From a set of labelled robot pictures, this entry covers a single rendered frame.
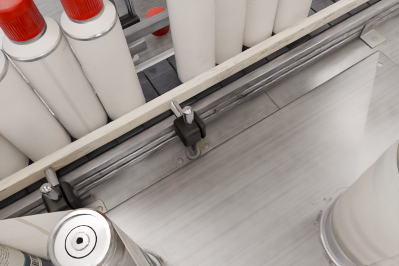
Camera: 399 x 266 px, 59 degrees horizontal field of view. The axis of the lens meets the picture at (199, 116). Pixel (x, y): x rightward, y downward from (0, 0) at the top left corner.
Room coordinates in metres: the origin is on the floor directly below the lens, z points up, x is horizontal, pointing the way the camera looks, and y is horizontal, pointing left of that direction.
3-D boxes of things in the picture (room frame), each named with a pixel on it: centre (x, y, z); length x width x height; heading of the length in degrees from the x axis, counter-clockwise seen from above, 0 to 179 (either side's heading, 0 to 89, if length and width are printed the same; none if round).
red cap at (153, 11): (0.43, 0.06, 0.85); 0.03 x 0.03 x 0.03
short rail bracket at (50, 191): (0.13, 0.16, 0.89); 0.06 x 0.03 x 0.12; 28
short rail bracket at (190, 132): (0.19, 0.01, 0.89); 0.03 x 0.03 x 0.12; 28
